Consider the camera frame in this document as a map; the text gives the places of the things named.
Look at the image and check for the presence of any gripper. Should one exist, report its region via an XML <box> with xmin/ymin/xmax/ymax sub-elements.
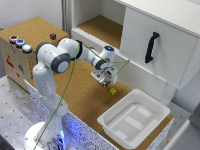
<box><xmin>92</xmin><ymin>64</ymin><xmax>118</xmax><ymax>88</ymax></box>

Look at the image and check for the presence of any yellow block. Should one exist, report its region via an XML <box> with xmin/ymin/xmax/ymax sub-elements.
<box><xmin>110</xmin><ymin>87</ymin><xmax>118</xmax><ymax>96</ymax></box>

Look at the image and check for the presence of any wooden drawer box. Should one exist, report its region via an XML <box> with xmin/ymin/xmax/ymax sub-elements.
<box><xmin>0</xmin><ymin>16</ymin><xmax>70</xmax><ymax>92</ymax></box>

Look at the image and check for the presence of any white cabinet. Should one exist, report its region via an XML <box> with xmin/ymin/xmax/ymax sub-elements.
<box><xmin>61</xmin><ymin>0</ymin><xmax>200</xmax><ymax>107</ymax></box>

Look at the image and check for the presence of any white plastic box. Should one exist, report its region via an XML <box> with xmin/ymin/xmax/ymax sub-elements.
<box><xmin>96</xmin><ymin>88</ymin><xmax>171</xmax><ymax>150</ymax></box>

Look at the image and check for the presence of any white sliding door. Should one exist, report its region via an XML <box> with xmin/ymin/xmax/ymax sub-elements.
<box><xmin>119</xmin><ymin>6</ymin><xmax>200</xmax><ymax>90</ymax></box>

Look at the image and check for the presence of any green button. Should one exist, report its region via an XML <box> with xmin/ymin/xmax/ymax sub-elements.
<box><xmin>21</xmin><ymin>43</ymin><xmax>34</xmax><ymax>54</ymax></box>

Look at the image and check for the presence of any blue button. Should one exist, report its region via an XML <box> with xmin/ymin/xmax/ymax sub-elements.
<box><xmin>15</xmin><ymin>38</ymin><xmax>26</xmax><ymax>49</ymax></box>

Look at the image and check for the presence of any red button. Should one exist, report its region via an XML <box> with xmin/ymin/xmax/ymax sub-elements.
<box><xmin>9</xmin><ymin>34</ymin><xmax>19</xmax><ymax>44</ymax></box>

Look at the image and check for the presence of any green cable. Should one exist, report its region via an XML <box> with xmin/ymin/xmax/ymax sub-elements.
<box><xmin>33</xmin><ymin>41</ymin><xmax>131</xmax><ymax>150</ymax></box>

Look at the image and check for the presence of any black door handle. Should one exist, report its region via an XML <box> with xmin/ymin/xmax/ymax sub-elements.
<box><xmin>144</xmin><ymin>31</ymin><xmax>160</xmax><ymax>64</ymax></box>

